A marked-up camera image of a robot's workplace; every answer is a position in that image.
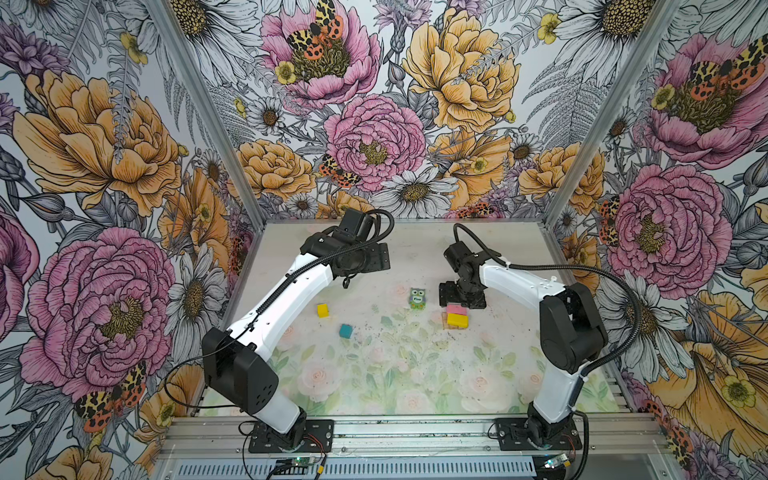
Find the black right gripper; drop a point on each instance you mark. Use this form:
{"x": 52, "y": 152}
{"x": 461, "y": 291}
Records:
{"x": 447, "y": 293}

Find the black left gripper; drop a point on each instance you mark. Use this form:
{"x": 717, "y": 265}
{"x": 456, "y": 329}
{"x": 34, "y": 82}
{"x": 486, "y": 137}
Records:
{"x": 379, "y": 261}

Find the pink wood block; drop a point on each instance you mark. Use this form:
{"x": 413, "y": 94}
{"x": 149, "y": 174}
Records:
{"x": 456, "y": 309}

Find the yellow long wood block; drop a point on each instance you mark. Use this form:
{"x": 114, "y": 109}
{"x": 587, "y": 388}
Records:
{"x": 457, "y": 321}

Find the green owl number toy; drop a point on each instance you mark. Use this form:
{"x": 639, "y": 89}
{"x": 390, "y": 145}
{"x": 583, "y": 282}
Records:
{"x": 417, "y": 299}

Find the yellow small cube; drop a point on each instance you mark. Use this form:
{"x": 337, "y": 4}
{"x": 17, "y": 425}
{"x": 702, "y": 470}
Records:
{"x": 323, "y": 310}

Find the teal small cube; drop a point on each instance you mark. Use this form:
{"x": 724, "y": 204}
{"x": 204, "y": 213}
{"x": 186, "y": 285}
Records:
{"x": 346, "y": 331}

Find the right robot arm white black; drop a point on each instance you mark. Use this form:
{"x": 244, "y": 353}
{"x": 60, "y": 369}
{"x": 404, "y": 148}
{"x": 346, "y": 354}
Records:
{"x": 572, "y": 332}

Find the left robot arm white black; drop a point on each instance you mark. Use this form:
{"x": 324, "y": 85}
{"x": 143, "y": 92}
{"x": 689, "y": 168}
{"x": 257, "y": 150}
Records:
{"x": 236, "y": 359}

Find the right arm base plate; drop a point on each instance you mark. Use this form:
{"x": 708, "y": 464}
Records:
{"x": 518, "y": 434}

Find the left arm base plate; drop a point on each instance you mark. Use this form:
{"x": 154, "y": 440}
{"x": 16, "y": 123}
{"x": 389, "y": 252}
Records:
{"x": 307, "y": 436}

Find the aluminium front rail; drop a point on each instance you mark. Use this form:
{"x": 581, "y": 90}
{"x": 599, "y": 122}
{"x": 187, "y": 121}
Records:
{"x": 613, "y": 446}

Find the right aluminium corner post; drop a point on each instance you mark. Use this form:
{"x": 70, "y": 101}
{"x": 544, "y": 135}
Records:
{"x": 659, "y": 20}

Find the aluminium corner post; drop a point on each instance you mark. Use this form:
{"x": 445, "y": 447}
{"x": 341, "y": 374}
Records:
{"x": 185, "y": 64}
{"x": 659, "y": 20}

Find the left aluminium corner post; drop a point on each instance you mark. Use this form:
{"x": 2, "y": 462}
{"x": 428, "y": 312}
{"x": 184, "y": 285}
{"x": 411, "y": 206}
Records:
{"x": 185, "y": 64}

